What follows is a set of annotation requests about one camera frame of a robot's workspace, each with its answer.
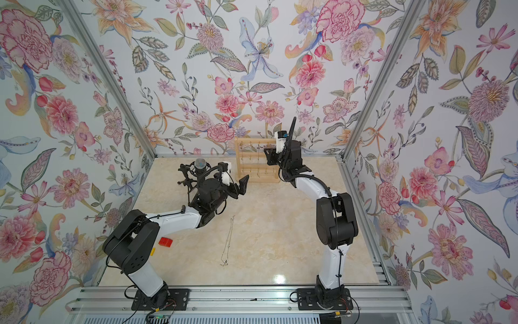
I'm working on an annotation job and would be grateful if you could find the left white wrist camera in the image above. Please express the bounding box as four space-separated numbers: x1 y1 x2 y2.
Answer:
221 161 233 186

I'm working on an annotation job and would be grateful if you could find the black microphone with mesh head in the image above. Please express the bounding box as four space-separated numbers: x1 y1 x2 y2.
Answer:
194 158 210 178

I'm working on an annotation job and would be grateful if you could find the wooden jewelry display stand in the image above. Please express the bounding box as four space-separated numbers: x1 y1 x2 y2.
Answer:
234 138 281 183

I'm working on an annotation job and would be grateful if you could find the red toy brick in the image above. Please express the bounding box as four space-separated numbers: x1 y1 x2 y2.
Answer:
159 237 173 248

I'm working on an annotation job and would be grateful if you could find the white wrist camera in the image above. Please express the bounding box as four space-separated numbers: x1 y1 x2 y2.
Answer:
221 161 233 186
275 130 288 154

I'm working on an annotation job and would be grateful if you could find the silver chain necklace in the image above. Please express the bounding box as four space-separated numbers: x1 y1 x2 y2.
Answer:
219 215 236 267

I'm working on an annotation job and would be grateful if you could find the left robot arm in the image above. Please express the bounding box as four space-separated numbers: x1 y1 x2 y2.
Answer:
103 159 250 311

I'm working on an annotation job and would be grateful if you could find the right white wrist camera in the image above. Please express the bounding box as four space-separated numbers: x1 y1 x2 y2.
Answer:
275 130 288 154

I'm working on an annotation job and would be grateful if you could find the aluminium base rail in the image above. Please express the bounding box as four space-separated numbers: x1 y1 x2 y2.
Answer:
65 285 413 315

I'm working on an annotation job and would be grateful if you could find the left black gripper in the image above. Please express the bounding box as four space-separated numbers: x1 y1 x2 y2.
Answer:
209 171 248 212

